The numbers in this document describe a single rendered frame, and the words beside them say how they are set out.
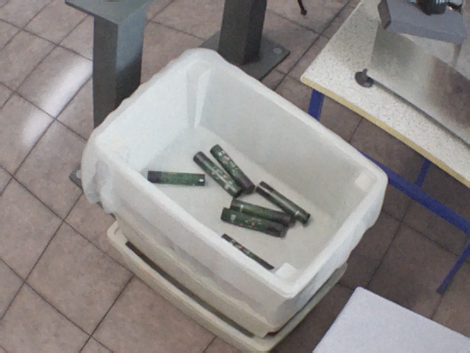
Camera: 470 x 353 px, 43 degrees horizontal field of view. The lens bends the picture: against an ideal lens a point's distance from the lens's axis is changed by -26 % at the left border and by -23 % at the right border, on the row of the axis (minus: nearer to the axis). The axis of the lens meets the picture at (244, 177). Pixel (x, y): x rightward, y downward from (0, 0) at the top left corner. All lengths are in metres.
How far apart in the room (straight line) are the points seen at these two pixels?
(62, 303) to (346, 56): 1.21
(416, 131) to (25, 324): 1.44
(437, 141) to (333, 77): 0.33
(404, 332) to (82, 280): 1.22
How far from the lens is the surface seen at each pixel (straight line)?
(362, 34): 1.98
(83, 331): 2.22
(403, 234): 2.50
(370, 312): 1.48
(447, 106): 1.72
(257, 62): 2.82
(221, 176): 1.92
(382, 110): 1.79
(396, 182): 2.07
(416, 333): 1.49
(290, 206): 1.89
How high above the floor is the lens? 2.06
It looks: 55 degrees down
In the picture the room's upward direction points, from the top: 9 degrees clockwise
